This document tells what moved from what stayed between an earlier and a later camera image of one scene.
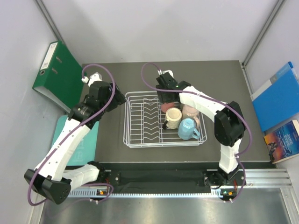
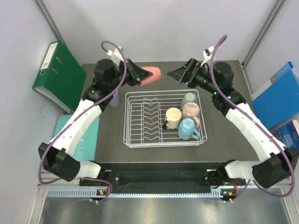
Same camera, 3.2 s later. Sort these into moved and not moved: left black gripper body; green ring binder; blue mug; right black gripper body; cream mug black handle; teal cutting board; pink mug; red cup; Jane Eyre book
Moved: left black gripper body; red cup; right black gripper body
Not moved: green ring binder; teal cutting board; cream mug black handle; blue mug; pink mug; Jane Eyre book
